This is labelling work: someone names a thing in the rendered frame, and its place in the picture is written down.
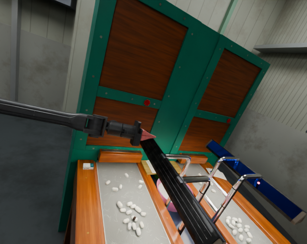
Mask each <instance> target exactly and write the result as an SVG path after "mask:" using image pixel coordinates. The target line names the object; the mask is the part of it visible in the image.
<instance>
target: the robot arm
mask: <svg viewBox="0 0 307 244"><path fill-rule="evenodd" d="M0 114H4V115H10V116H15V117H20V118H25V119H31V120H36V121H41V122H48V123H53V124H59V125H63V126H67V127H70V128H73V129H75V130H78V131H83V133H87V134H88V135H89V137H94V138H99V137H104V133H105V130H106V131H107V135H111V136H116V137H123V138H128V139H130V144H131V145H132V146H139V143H140V141H143V140H146V139H150V138H156V136H154V135H152V134H149V133H148V132H147V131H145V130H144V129H142V128H141V127H140V126H141V122H139V121H135V123H134V125H129V124H124V123H120V122H117V121H115V120H110V121H107V119H108V117H105V116H100V115H96V114H93V115H88V114H83V113H69V112H64V111H59V110H54V109H50V108H45V107H39V106H35V105H30V104H25V103H21V102H17V101H12V100H8V99H4V98H1V97H0ZM87 119H89V120H88V124H87V127H86V123H87Z"/></svg>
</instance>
